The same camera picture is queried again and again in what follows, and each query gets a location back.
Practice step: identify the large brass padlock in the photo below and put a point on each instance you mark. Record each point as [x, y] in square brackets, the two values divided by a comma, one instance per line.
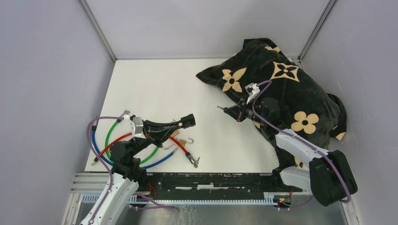
[169, 144]

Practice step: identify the black floral blanket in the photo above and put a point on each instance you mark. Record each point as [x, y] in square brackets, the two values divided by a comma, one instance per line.
[290, 98]

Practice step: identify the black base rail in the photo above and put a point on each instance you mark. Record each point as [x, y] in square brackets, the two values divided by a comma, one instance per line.
[212, 186]

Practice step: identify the red cable lock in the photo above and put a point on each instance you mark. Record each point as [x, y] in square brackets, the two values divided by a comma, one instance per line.
[160, 161]

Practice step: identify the black padlock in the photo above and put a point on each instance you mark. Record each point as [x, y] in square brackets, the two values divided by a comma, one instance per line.
[186, 121]

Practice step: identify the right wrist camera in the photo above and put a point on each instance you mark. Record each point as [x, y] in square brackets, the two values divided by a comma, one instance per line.
[253, 90]

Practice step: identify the small brass padlock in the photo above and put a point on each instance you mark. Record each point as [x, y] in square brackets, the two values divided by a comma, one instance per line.
[184, 142]

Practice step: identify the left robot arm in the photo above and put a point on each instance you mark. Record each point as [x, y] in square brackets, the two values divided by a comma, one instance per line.
[126, 174]

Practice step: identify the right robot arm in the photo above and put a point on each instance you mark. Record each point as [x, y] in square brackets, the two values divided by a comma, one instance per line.
[328, 177]

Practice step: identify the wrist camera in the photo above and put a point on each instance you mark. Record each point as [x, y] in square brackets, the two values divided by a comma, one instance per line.
[253, 90]
[136, 125]

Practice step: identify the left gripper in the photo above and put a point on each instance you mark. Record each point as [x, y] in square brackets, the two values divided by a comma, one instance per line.
[158, 131]

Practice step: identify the green cable lock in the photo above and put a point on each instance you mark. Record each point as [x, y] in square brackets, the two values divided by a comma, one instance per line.
[107, 149]

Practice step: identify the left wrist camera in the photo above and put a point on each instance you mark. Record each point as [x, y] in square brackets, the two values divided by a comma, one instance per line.
[136, 125]

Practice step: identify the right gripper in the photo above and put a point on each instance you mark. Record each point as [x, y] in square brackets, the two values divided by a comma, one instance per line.
[242, 107]

